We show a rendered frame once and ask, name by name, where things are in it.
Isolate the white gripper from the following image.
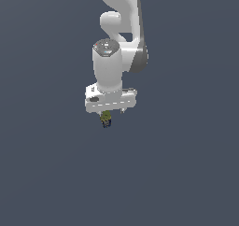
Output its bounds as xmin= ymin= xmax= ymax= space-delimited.
xmin=84 ymin=83 xmax=138 ymax=114

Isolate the small green and blue object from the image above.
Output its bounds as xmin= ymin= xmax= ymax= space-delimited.
xmin=100 ymin=110 xmax=112 ymax=129

